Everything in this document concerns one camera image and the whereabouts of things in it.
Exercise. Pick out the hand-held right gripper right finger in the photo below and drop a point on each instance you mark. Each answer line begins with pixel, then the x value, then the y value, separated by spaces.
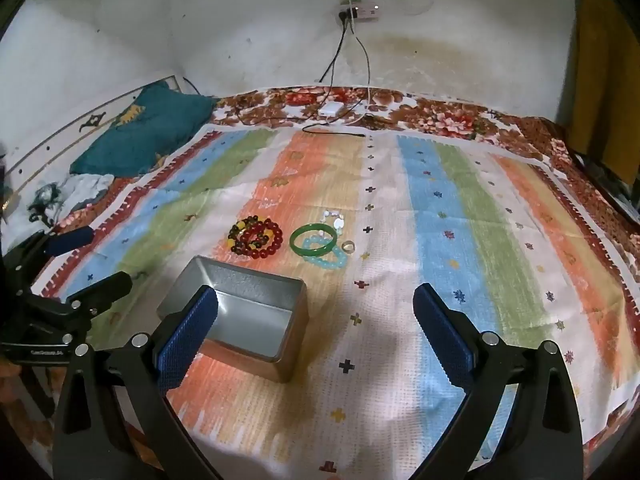
pixel 445 340

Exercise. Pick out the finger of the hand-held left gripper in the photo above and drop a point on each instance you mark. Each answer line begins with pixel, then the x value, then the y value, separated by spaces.
pixel 105 290
pixel 70 241

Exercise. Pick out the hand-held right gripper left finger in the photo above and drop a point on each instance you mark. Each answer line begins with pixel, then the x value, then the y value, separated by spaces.
pixel 187 340

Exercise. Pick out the silver metal tin box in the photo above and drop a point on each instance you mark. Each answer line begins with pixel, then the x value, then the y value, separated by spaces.
pixel 250 310

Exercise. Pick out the green jade bangle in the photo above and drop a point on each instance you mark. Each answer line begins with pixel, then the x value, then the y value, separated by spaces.
pixel 293 241

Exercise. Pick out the white crumpled cloth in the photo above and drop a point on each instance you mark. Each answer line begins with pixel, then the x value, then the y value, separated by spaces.
pixel 85 187

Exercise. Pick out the white headboard with gold trim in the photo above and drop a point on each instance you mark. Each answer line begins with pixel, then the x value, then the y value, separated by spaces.
pixel 75 130

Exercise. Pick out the teal cloth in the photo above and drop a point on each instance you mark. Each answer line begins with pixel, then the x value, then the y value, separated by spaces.
pixel 145 135

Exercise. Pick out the striped colourful blanket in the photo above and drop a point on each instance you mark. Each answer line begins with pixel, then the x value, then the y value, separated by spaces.
pixel 450 210

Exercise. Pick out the white power adapter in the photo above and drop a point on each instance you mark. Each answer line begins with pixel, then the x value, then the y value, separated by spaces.
pixel 330 109

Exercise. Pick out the yellow curtain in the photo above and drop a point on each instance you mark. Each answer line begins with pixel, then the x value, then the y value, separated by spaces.
pixel 600 85

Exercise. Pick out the white power strip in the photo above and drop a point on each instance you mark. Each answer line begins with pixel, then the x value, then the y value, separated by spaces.
pixel 362 10

